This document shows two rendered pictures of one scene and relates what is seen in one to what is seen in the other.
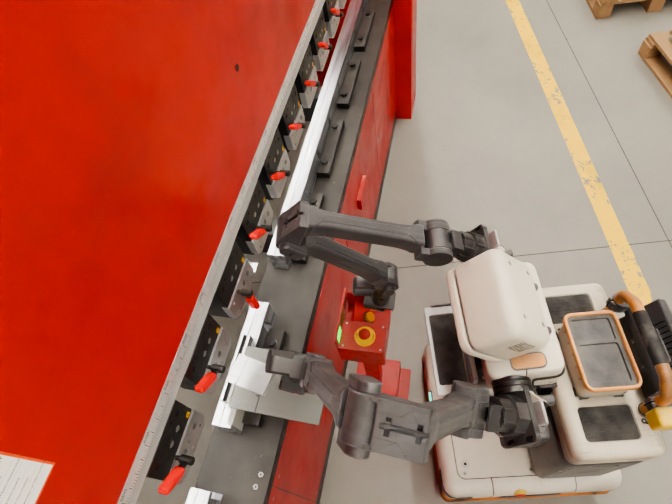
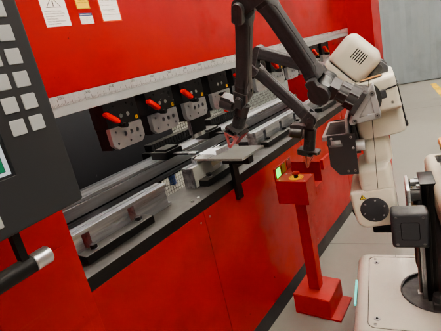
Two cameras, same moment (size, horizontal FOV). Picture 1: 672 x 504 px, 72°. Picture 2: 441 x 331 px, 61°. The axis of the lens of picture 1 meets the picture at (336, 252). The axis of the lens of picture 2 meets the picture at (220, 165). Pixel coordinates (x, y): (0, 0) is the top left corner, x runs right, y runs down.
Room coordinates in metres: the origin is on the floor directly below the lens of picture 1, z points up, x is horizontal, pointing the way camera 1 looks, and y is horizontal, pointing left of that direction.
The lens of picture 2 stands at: (-1.14, -0.13, 1.42)
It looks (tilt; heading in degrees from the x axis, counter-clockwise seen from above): 16 degrees down; 15
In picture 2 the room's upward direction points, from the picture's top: 13 degrees counter-clockwise
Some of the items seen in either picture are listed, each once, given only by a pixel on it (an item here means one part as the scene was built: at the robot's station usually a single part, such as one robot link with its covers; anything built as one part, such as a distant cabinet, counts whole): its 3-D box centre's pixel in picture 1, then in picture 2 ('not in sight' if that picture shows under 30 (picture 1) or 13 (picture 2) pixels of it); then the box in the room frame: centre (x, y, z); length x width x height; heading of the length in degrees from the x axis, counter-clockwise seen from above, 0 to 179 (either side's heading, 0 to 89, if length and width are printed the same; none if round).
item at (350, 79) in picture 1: (349, 83); (325, 106); (1.75, -0.25, 0.89); 0.30 x 0.05 x 0.03; 156
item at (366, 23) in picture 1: (364, 30); not in sight; (2.11, -0.42, 0.89); 0.30 x 0.05 x 0.03; 156
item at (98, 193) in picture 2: not in sight; (207, 142); (0.98, 0.49, 0.93); 2.30 x 0.14 x 0.10; 156
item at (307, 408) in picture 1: (281, 383); (228, 153); (0.43, 0.24, 1.00); 0.26 x 0.18 x 0.01; 66
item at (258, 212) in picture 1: (246, 217); (235, 83); (0.83, 0.22, 1.26); 0.15 x 0.09 x 0.17; 156
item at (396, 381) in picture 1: (382, 383); (322, 296); (0.63, -0.06, 0.06); 0.25 x 0.20 x 0.12; 67
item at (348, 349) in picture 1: (364, 326); (298, 179); (0.64, -0.03, 0.75); 0.20 x 0.16 x 0.18; 157
